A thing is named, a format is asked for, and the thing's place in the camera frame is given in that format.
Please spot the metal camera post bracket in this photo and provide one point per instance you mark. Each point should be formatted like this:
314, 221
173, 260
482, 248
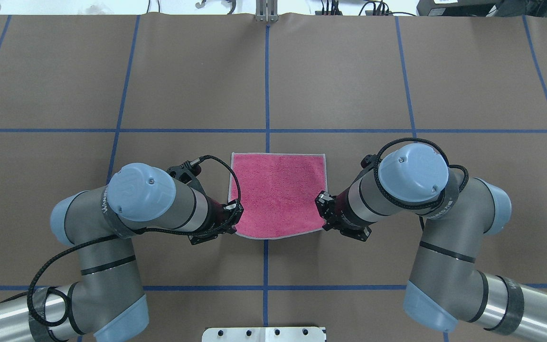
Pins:
266, 10

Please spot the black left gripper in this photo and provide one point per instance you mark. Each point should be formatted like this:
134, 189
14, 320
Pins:
215, 214

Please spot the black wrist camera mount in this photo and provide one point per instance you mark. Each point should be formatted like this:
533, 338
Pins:
187, 172
357, 234

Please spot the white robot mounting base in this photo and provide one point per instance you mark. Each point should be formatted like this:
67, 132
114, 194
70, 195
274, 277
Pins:
265, 334

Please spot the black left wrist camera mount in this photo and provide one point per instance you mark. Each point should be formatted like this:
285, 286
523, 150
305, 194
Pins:
187, 172

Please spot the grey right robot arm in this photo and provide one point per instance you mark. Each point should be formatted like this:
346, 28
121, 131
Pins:
456, 211

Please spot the pink and grey towel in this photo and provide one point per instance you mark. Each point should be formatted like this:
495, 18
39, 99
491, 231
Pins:
278, 192

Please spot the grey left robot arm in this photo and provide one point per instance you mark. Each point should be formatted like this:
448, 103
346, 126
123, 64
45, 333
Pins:
94, 287

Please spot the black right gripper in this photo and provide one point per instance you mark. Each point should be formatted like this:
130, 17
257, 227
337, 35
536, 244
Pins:
344, 207

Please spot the black equipment on far bench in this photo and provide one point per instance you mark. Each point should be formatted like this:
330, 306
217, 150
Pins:
482, 8

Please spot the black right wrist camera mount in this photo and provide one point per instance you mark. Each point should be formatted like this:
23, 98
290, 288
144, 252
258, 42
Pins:
357, 234

